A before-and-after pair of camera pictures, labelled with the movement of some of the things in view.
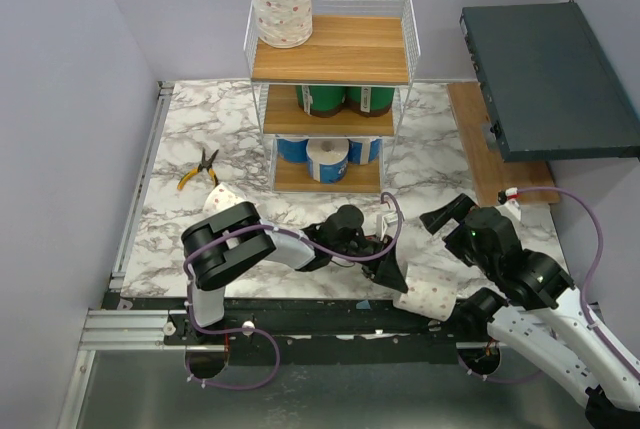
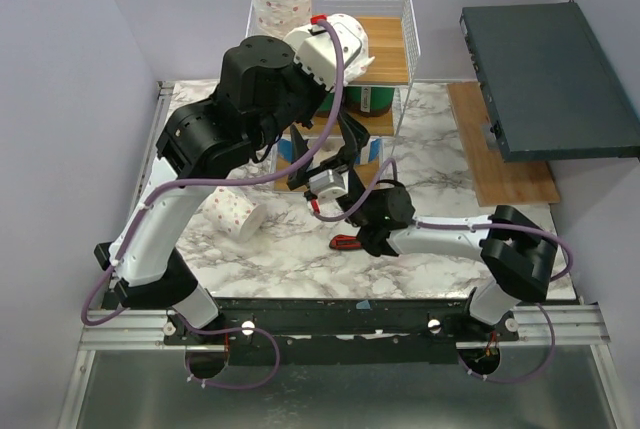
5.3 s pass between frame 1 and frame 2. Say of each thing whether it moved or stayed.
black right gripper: moved
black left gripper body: moved
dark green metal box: stayed
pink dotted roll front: moved
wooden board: stayed
